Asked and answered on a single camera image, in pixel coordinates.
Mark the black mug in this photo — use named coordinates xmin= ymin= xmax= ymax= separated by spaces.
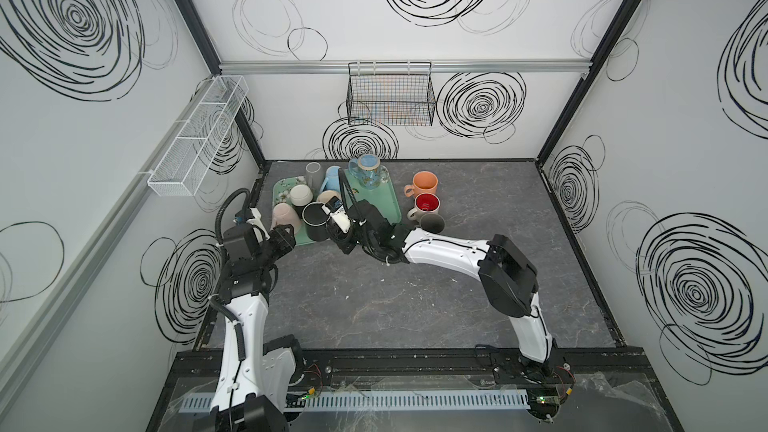
xmin=302 ymin=202 xmax=329 ymax=242

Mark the pale pink mug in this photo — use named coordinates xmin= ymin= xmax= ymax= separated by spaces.
xmin=271 ymin=203 xmax=303 ymax=235

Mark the white mug red inside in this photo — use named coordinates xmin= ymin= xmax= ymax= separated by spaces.
xmin=407 ymin=192 xmax=441 ymax=222

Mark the peach mug grey base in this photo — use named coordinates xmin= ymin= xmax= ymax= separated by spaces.
xmin=403 ymin=171 xmax=439 ymax=197

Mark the beige mug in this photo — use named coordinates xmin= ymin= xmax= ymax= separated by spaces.
xmin=317 ymin=190 xmax=341 ymax=205

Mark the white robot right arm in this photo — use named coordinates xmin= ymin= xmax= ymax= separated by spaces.
xmin=321 ymin=198 xmax=562 ymax=381

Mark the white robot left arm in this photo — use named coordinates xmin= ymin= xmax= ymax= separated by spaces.
xmin=192 ymin=223 xmax=304 ymax=431

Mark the light blue mug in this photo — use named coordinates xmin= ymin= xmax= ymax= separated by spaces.
xmin=320 ymin=165 xmax=341 ymax=192

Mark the blue butterfly mug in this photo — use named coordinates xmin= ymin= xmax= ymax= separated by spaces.
xmin=348 ymin=154 xmax=382 ymax=189

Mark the mint green floral tray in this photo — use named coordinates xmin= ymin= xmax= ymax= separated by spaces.
xmin=270 ymin=172 xmax=402 ymax=223

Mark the grey tall cup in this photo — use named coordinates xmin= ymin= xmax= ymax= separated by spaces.
xmin=304 ymin=162 xmax=325 ymax=192

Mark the white wire wall shelf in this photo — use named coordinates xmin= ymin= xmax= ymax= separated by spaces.
xmin=147 ymin=75 xmax=249 ymax=197

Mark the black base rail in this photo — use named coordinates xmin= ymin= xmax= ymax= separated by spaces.
xmin=173 ymin=344 xmax=652 ymax=388

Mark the black wire basket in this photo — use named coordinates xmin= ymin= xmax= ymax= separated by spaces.
xmin=345 ymin=72 xmax=437 ymax=127

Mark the white slotted cable duct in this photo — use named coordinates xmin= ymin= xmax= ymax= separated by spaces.
xmin=179 ymin=388 xmax=532 ymax=414

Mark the aluminium wall rail back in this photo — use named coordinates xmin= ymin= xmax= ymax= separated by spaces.
xmin=220 ymin=58 xmax=592 ymax=75

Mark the aluminium wall rail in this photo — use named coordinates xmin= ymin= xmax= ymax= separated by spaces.
xmin=220 ymin=58 xmax=592 ymax=75
xmin=1 ymin=102 xmax=195 ymax=409

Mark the black corner frame post left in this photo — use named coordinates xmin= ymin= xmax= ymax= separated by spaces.
xmin=174 ymin=0 xmax=269 ymax=173

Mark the black corner frame post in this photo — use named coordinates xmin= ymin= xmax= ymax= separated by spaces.
xmin=174 ymin=0 xmax=269 ymax=173
xmin=536 ymin=0 xmax=642 ymax=167

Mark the aluminium wall rail left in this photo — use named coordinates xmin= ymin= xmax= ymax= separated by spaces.
xmin=1 ymin=102 xmax=195 ymax=409

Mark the black corner frame post right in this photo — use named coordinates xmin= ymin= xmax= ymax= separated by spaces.
xmin=536 ymin=0 xmax=642 ymax=167

